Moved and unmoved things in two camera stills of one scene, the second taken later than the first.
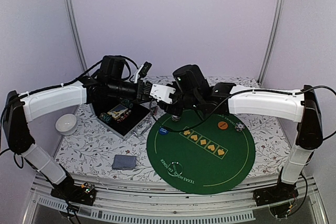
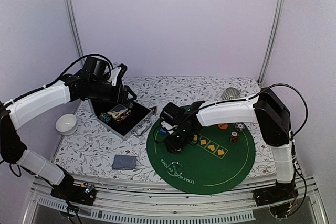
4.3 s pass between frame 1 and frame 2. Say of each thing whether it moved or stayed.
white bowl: stayed
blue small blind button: stayed
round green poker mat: stayed
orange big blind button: stayed
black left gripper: moved
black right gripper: moved
